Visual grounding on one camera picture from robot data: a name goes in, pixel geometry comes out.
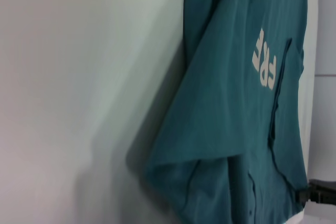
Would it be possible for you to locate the teal t-shirt with FREE print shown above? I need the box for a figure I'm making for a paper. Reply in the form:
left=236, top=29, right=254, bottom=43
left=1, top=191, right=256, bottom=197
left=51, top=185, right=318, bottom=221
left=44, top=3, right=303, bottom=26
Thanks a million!
left=143, top=0, right=310, bottom=224

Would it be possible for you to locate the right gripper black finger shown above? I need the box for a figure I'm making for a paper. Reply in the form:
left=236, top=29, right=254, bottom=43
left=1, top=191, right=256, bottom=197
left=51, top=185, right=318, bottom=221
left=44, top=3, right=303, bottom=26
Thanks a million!
left=299, top=178, right=336, bottom=206

